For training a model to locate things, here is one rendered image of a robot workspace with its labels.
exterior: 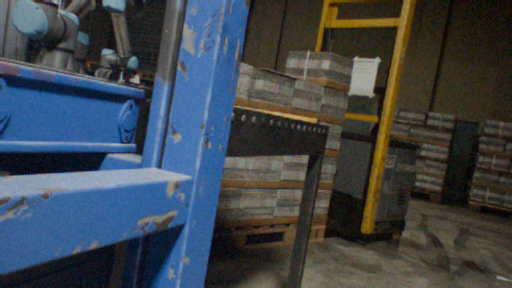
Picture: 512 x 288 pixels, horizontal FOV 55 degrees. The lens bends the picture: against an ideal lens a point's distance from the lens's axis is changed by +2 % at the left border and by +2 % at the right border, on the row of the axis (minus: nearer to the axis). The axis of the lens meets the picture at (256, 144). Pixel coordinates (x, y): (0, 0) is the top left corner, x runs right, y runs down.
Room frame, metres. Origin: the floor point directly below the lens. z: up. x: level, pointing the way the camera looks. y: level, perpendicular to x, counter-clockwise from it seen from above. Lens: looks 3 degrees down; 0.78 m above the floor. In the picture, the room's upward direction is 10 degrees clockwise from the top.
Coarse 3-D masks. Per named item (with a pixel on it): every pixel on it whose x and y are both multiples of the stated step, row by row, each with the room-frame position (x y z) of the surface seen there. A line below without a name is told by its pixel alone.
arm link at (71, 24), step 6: (60, 12) 1.81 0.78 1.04; (66, 12) 1.82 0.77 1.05; (66, 18) 1.82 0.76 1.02; (72, 18) 1.83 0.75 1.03; (66, 24) 1.80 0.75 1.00; (72, 24) 1.83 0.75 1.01; (78, 24) 1.87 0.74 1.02; (66, 30) 1.80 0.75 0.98; (72, 30) 1.83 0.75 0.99; (78, 30) 1.89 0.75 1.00; (66, 36) 1.81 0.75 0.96; (72, 36) 1.84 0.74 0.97; (42, 42) 1.83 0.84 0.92; (60, 42) 1.81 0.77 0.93; (66, 42) 1.82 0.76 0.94; (72, 42) 1.84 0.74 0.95; (66, 48) 1.83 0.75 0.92; (72, 48) 1.85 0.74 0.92
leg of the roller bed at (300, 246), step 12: (312, 156) 1.93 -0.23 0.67; (312, 168) 1.93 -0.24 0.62; (312, 180) 1.92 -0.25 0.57; (312, 192) 1.92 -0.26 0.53; (300, 204) 1.94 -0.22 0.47; (312, 204) 1.92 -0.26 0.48; (300, 216) 1.93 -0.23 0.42; (312, 216) 1.95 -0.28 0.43; (300, 228) 1.93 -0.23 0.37; (300, 240) 1.93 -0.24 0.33; (300, 252) 1.92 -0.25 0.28; (300, 264) 1.92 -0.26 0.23; (288, 276) 1.94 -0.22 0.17; (300, 276) 1.93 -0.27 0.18
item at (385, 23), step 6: (390, 18) 3.55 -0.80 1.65; (396, 18) 3.52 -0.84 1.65; (330, 24) 3.91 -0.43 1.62; (336, 24) 3.87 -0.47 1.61; (342, 24) 3.83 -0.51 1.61; (348, 24) 3.79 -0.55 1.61; (354, 24) 3.75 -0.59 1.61; (360, 24) 3.72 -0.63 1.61; (366, 24) 3.68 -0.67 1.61; (372, 24) 3.65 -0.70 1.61; (378, 24) 3.61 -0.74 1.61; (384, 24) 3.58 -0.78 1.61; (390, 24) 3.54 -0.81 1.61; (396, 24) 3.51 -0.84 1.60
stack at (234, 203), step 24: (240, 168) 2.71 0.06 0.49; (264, 168) 2.86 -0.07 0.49; (288, 168) 3.03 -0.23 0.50; (240, 192) 2.74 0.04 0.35; (264, 192) 2.89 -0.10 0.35; (288, 192) 3.05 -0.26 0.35; (216, 216) 2.62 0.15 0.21; (240, 216) 2.76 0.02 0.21; (264, 216) 2.92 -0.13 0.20; (288, 216) 3.09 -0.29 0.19; (216, 240) 2.83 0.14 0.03; (240, 240) 2.79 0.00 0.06; (288, 240) 3.11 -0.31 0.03
